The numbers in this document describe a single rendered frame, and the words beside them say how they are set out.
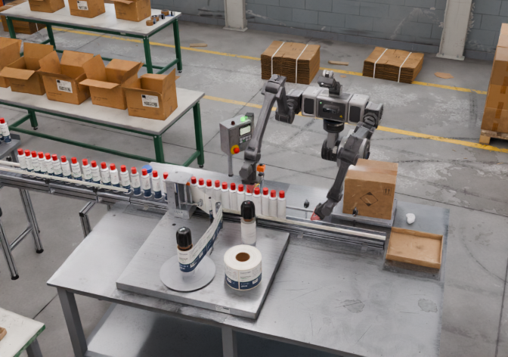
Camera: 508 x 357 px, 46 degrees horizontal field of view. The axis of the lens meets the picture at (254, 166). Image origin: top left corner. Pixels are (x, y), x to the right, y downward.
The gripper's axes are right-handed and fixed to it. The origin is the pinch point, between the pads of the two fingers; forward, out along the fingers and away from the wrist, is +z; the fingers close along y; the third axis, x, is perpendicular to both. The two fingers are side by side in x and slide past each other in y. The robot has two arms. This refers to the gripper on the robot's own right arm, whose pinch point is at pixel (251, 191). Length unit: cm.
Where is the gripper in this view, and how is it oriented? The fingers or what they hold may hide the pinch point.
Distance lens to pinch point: 338.4
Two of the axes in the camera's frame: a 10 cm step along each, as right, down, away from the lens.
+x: 3.1, -4.9, 8.2
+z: 0.2, 8.6, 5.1
